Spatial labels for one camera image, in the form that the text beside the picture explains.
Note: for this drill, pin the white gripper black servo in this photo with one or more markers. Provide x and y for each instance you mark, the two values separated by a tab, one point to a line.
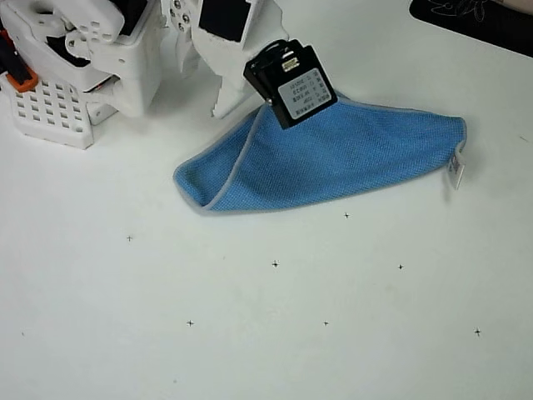
228	89

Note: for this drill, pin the blue microfibre cloth white tag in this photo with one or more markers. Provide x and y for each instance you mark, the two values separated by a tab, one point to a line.
333	158

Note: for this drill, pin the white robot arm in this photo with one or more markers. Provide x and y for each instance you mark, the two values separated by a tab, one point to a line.
125	62

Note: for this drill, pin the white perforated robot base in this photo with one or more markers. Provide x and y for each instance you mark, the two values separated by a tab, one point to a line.
46	108

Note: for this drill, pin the orange and black clamp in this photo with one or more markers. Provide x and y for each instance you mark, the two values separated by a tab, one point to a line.
23	81

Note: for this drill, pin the black mat with line drawing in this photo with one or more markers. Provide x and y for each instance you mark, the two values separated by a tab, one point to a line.
479	29

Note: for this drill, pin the black camera module box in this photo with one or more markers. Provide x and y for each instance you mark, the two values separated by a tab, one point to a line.
300	96

